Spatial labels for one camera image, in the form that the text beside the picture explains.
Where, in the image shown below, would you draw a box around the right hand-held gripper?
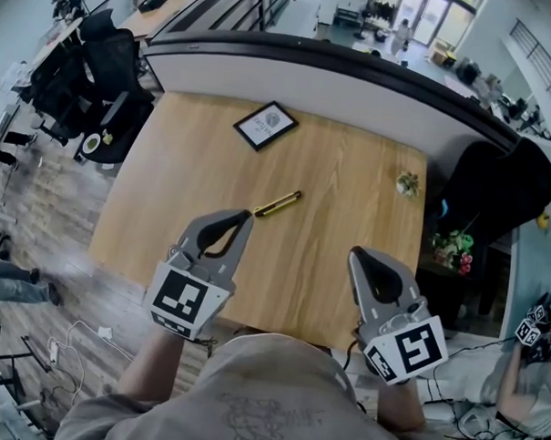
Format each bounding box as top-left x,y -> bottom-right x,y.
343,245 -> 454,388

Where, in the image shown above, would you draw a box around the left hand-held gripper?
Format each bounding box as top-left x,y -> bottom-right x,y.
143,204 -> 255,344

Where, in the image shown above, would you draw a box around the yellow black utility knife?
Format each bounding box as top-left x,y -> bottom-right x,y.
252,188 -> 303,221

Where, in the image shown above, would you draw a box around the person's right forearm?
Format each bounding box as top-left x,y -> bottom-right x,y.
374,376 -> 429,435

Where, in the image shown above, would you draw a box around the person's left forearm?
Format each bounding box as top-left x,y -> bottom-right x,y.
117,323 -> 186,405

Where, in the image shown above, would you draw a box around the bunch of artificial flowers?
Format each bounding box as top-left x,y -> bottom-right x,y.
430,228 -> 476,277

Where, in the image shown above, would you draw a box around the small potted plant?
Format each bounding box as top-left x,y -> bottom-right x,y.
394,169 -> 423,199

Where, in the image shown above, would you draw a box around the black framed picture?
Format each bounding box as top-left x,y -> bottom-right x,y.
231,97 -> 301,154

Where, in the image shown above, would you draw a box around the light blue partition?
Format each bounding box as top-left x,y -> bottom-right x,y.
497,219 -> 551,346

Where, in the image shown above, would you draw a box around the black cloth covered chair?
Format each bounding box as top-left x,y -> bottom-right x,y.
425,132 -> 551,292

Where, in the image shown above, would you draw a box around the person's grey shirt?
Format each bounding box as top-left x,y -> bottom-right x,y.
54,322 -> 481,440

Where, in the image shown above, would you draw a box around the white partition with black rim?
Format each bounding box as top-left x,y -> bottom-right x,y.
138,26 -> 551,182

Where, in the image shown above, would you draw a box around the black mesh office chair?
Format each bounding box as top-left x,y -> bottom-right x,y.
26,44 -> 91,143
72,7 -> 160,168

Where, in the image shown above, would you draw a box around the wooden background desk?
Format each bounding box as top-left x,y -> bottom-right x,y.
107,0 -> 218,44

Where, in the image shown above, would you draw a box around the black metal railing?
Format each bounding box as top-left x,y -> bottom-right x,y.
206,0 -> 298,34

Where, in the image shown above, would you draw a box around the black metal stand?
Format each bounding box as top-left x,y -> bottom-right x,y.
0,333 -> 44,414

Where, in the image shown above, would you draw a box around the glass entrance doors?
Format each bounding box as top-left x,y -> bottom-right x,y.
394,0 -> 482,46

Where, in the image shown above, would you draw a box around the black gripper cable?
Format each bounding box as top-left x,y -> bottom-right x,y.
341,326 -> 367,370

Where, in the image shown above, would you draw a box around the black floor cables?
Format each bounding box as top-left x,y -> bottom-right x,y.
423,339 -> 531,440

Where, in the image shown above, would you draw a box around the white floor cable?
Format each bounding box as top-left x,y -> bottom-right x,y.
44,318 -> 138,392

